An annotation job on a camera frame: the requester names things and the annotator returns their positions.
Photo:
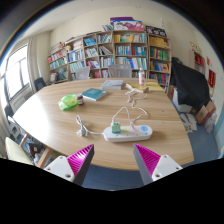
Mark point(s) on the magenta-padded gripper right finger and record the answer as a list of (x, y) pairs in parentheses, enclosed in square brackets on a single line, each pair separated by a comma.
[(163, 165)]

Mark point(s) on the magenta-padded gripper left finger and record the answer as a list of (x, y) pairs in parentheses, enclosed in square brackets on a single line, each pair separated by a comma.
[(63, 166)]

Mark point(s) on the green charger block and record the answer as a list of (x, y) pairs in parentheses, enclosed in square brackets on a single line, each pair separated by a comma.
[(116, 127)]

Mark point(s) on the white power strip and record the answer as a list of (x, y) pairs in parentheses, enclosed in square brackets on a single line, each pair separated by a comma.
[(133, 134)]

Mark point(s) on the pale green chair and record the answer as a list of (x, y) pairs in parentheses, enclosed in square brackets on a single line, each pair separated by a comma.
[(16, 151)]

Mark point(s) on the papers on floor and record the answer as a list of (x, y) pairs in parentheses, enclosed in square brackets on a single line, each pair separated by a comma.
[(188, 121)]

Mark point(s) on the white box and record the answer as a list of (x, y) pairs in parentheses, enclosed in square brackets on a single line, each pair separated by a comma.
[(180, 105)]

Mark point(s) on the green plastic bag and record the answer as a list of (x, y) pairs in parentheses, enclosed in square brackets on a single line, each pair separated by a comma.
[(68, 101)]

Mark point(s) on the cardboard box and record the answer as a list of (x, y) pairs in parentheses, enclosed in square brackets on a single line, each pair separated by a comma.
[(204, 113)]

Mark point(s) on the teal book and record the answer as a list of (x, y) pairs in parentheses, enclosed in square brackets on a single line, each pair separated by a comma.
[(94, 94)]

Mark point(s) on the yellow folder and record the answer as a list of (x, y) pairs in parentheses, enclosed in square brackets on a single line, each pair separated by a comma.
[(155, 86)]

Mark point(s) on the yellow book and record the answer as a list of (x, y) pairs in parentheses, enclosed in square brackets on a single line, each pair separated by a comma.
[(139, 88)]

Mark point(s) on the black cloth cover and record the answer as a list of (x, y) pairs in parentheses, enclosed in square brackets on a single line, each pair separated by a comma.
[(188, 83)]

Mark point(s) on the dark chair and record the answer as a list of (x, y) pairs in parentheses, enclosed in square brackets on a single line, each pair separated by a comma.
[(39, 83)]

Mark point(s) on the white bottle with red label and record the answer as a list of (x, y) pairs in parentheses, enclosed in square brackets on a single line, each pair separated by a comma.
[(141, 77)]

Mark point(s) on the grey book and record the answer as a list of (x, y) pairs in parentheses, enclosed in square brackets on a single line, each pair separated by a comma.
[(112, 84)]

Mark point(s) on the grey mesh chair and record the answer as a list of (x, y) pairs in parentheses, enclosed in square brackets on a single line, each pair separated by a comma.
[(120, 71)]

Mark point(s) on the window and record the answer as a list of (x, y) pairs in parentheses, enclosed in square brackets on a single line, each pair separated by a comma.
[(16, 71)]

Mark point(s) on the wooden bookshelf unit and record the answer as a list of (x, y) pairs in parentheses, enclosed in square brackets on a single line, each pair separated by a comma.
[(130, 50)]

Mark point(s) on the red wall hanging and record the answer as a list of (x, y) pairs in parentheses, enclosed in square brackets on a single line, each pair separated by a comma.
[(211, 78)]

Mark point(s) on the small wall shelf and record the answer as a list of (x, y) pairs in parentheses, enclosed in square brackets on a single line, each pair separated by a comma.
[(198, 61)]

